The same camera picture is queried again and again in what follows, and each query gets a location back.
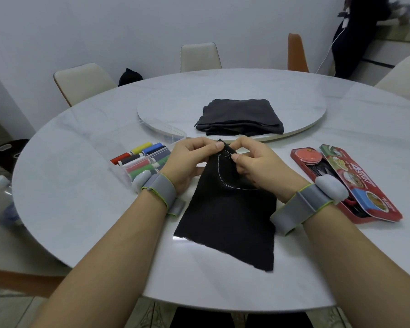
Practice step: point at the person's left hand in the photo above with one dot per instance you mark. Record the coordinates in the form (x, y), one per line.
(186, 160)

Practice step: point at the grey wristband with tracker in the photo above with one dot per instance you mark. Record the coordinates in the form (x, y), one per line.
(304, 204)
(162, 189)

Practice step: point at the round marble turntable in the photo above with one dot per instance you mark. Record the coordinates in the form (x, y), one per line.
(293, 99)

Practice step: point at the cream cabinet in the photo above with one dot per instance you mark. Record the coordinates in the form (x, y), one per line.
(393, 47)

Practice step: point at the cream chair with wooden edge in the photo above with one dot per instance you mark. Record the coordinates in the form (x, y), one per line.
(17, 266)
(82, 81)

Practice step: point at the printed red tin lid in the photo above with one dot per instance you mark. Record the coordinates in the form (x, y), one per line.
(365, 187)

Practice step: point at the round red disc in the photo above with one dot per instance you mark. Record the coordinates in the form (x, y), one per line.
(309, 155)

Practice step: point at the person's left forearm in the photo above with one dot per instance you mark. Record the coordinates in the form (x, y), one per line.
(109, 263)

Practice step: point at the grey left wristband with tracker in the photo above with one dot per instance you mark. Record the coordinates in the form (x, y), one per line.
(162, 189)

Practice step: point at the orange chair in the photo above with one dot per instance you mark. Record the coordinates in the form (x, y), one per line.
(296, 54)

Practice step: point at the white sewing thread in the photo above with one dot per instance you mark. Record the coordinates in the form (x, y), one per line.
(219, 175)

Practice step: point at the person's black trousers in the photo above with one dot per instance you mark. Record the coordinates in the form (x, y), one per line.
(239, 319)

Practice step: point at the clear plastic box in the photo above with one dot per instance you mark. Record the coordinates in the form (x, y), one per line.
(157, 131)

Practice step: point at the clear plastic bottle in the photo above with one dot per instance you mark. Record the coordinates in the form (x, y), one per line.
(0, 201)

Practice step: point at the person's left thumb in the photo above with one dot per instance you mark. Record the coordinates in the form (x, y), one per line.
(211, 148)

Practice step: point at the person's right forearm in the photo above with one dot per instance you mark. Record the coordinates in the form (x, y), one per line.
(358, 269)

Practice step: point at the person's right thumb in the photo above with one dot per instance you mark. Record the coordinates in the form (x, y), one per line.
(242, 158)

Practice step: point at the red tin box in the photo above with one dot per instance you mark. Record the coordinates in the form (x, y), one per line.
(357, 215)

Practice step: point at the row of coloured thread spools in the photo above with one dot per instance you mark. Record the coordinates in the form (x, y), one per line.
(141, 160)

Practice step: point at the person's right hand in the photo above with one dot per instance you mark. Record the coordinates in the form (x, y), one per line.
(270, 174)

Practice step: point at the grey right wristband with tracker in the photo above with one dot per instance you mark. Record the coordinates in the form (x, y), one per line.
(304, 204)

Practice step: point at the folded dark grey cloth stack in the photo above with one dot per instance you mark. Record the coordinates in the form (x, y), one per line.
(239, 116)

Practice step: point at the black cloth piece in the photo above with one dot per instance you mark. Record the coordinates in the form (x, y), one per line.
(225, 218)

